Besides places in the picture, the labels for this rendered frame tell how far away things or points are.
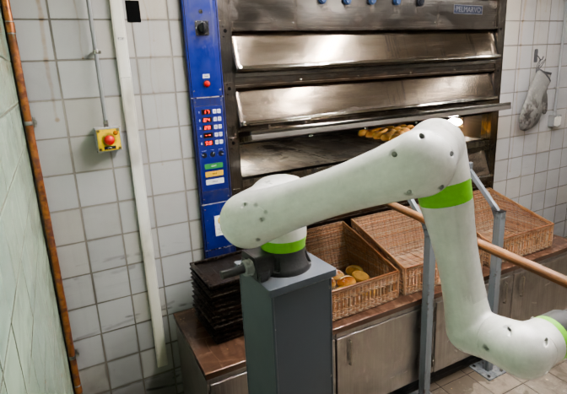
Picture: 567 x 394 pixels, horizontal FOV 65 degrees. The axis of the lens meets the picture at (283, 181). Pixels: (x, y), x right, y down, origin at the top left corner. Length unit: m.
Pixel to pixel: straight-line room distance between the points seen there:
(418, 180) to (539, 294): 2.43
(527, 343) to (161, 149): 1.61
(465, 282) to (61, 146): 1.61
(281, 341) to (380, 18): 1.91
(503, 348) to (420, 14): 2.13
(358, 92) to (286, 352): 1.66
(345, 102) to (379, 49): 0.36
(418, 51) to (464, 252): 1.90
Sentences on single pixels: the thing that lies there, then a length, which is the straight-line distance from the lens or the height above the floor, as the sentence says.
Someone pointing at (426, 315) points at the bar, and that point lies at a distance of 2.38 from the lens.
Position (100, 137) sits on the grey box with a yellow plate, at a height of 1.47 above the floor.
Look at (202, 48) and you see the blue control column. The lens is 2.10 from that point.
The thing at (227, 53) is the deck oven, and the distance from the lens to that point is 2.17.
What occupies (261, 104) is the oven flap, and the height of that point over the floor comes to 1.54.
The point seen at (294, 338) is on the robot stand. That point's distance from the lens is 1.23.
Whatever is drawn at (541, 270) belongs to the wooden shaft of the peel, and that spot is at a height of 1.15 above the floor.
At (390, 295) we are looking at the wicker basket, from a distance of 2.31.
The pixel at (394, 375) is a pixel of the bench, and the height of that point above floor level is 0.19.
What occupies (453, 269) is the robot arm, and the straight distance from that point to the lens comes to 1.05.
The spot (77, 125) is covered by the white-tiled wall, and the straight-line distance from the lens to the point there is 2.04.
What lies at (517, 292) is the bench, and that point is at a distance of 2.98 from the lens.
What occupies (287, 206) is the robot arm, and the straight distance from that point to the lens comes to 0.91.
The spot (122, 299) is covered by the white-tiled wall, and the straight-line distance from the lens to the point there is 2.28.
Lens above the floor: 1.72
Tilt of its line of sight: 14 degrees down
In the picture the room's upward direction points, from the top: 3 degrees counter-clockwise
